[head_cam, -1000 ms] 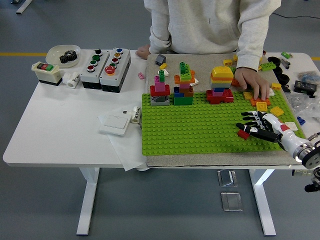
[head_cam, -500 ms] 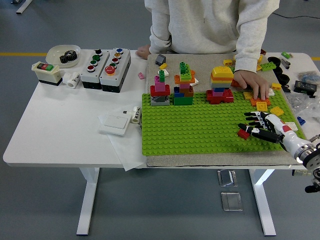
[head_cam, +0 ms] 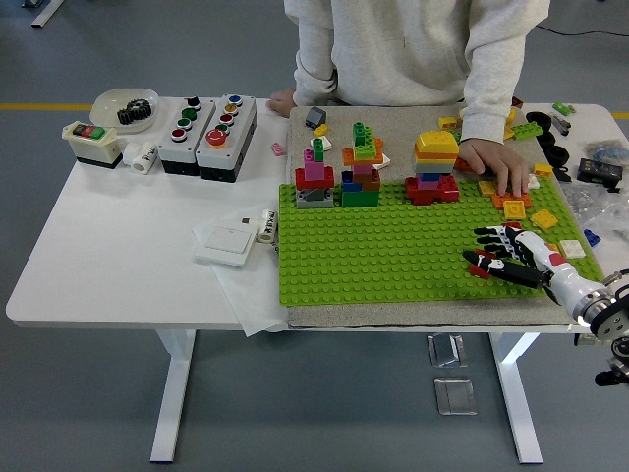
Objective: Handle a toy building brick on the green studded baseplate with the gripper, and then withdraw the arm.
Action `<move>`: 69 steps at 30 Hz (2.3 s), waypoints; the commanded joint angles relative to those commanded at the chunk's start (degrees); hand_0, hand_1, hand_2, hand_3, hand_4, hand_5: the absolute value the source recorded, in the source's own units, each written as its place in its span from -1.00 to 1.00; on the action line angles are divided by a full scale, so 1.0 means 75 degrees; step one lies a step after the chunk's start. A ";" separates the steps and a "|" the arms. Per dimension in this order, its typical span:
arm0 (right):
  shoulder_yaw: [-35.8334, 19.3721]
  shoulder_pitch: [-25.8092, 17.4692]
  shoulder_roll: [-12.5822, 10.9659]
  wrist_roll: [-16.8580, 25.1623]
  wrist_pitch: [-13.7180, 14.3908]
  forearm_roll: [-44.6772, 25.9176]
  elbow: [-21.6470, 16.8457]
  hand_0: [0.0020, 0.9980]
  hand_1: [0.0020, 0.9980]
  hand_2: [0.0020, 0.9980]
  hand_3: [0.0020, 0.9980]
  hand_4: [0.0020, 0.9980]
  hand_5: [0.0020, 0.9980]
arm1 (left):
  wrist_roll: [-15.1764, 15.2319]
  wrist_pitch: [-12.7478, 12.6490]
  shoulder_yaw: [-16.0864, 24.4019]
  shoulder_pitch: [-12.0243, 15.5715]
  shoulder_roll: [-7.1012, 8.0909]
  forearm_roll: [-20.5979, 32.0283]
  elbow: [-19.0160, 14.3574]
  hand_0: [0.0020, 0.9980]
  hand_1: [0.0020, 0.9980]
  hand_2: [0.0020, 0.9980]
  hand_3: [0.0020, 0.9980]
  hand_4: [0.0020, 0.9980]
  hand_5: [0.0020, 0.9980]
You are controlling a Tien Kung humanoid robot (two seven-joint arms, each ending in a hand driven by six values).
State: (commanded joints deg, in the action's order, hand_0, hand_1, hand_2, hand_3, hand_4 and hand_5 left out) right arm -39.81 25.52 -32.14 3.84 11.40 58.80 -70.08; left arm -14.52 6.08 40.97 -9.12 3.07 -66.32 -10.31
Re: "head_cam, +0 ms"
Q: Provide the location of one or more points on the person's right hand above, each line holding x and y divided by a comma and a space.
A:
282, 101

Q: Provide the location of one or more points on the person's left hand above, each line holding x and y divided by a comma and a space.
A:
491, 157

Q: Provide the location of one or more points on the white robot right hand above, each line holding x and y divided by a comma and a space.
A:
570, 285

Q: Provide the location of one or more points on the red toy brick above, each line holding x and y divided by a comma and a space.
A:
480, 272
513, 225

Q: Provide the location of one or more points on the green studded baseplate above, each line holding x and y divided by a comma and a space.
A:
368, 255

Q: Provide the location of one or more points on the person's left forearm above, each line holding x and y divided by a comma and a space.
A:
491, 108

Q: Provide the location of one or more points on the person's right forearm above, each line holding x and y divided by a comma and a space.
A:
314, 83

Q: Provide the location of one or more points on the yellow flat brick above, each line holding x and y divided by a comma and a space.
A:
544, 219
514, 210
508, 133

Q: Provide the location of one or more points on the orange long brick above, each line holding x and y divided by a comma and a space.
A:
462, 164
497, 200

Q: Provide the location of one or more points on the white flat brick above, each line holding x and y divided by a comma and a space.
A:
572, 249

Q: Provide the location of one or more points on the grey sloped brick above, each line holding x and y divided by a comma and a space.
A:
315, 117

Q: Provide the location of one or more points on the long green brick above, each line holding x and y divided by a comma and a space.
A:
528, 131

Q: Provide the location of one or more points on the small yellow brick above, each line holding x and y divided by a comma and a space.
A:
321, 130

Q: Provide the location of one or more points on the small pink brick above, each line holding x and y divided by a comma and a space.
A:
278, 149

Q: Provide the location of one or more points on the small blue brick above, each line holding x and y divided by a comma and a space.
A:
592, 237

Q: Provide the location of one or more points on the yellow-topped layered brick tower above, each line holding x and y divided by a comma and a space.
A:
435, 147

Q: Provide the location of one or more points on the dark red brick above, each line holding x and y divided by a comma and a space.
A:
517, 102

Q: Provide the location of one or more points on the red pink green brick tower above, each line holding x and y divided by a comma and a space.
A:
314, 179

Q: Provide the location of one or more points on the green orange brown brick tower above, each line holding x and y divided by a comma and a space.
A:
360, 196

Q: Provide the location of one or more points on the emergency stop control box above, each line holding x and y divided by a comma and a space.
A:
241, 133

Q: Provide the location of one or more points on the grey metal tool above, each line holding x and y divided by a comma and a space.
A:
561, 125

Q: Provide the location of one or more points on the clear plastic bag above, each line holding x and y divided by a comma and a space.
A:
609, 211

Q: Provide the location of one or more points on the black electronic module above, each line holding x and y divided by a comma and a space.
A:
597, 169

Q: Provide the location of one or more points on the plastic bag with blue part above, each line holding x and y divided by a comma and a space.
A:
607, 150

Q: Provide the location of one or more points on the three-button control box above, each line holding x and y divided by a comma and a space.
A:
172, 150

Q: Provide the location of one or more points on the white table leg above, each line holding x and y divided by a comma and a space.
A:
516, 393
172, 393

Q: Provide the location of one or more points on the small grey square chip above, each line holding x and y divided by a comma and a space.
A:
246, 220

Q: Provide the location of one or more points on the white printed pipe coupling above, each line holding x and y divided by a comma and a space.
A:
265, 226

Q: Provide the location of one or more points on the person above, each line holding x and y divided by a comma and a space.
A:
408, 49

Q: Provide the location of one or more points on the metal floor plate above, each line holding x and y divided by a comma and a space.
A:
455, 396
447, 350

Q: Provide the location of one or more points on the black gear stack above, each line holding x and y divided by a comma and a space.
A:
132, 112

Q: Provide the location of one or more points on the white pipe tee fitting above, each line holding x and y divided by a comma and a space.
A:
140, 156

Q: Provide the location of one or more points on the white shallow bowl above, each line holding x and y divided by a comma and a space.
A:
105, 110

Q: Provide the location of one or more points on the white paper sheet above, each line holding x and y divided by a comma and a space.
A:
245, 300

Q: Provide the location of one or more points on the white desk foot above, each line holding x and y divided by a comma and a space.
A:
46, 14

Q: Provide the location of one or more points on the small black bracket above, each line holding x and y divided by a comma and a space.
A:
562, 173

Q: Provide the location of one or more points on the white wall switch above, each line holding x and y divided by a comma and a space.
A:
223, 246

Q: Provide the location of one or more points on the white red-green switch box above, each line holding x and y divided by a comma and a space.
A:
93, 147

